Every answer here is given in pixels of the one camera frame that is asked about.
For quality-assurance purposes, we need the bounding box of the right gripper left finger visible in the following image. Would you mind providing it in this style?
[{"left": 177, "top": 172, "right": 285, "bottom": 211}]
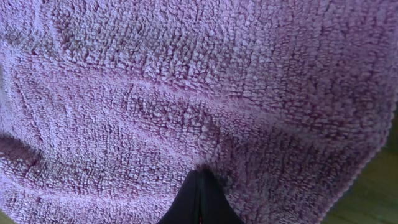
[{"left": 158, "top": 170, "right": 200, "bottom": 224}]

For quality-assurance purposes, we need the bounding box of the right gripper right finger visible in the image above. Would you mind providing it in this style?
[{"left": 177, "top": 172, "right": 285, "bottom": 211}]
[{"left": 200, "top": 169, "right": 244, "bottom": 224}]

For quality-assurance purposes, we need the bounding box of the purple microfiber cloth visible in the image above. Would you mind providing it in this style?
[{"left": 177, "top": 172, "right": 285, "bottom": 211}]
[{"left": 1, "top": 1, "right": 397, "bottom": 223}]

